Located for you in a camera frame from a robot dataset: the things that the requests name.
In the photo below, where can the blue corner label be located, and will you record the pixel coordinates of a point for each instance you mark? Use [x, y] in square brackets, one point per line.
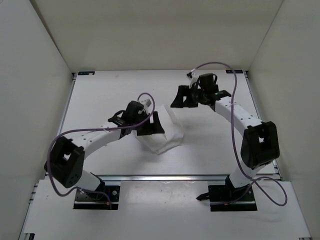
[236, 71]
[86, 73]

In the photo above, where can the aluminium front rail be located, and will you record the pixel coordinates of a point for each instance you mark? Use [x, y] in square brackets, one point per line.
[163, 178]

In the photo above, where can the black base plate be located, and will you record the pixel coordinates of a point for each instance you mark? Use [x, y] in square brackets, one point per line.
[92, 201]
[223, 199]

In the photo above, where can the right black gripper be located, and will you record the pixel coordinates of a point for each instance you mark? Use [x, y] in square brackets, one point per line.
[183, 91]

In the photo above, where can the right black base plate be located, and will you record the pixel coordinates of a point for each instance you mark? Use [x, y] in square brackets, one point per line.
[223, 199]

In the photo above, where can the left blue corner label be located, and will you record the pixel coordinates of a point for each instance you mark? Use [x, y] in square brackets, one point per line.
[86, 73]

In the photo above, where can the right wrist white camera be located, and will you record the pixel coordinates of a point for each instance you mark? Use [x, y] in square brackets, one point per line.
[193, 77]

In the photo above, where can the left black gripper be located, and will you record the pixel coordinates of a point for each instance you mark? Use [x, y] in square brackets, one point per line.
[155, 127]

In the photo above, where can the right blue corner label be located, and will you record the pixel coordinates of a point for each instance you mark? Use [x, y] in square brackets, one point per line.
[236, 71]

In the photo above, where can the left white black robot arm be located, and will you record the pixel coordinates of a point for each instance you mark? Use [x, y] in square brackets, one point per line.
[66, 158]

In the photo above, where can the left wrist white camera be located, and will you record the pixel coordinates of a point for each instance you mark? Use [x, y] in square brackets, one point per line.
[146, 102]

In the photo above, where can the wrist white camera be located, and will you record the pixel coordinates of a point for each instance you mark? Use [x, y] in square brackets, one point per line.
[146, 102]
[193, 77]

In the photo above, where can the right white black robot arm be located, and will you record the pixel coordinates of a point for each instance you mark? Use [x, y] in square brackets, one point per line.
[260, 145]

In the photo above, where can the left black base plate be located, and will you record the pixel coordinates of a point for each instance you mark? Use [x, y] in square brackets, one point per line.
[92, 201]

